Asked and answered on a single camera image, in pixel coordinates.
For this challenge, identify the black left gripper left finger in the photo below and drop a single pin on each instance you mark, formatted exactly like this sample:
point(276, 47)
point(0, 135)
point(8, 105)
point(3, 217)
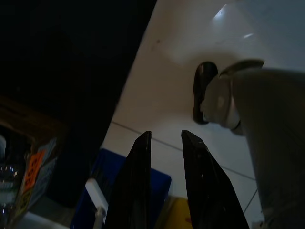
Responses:
point(133, 190)

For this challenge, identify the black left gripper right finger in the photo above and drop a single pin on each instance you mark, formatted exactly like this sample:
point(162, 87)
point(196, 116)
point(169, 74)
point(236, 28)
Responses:
point(209, 195)

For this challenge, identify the blue box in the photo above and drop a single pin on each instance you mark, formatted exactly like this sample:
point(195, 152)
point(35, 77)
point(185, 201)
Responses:
point(157, 186)

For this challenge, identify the yellow packet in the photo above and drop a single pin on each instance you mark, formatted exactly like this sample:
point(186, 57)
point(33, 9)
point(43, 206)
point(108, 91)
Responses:
point(177, 212)

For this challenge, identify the grey left robot leg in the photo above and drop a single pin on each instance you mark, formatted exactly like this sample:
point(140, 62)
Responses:
point(274, 119)

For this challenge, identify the cardboard box with orange sticker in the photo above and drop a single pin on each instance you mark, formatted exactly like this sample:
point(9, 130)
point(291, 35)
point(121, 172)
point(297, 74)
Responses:
point(35, 164)

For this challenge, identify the clear plastic bottle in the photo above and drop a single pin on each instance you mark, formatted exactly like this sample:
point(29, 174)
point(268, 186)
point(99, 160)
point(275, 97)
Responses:
point(7, 181)

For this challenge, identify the black floor mat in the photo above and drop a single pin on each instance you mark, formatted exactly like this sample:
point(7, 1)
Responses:
point(59, 47)

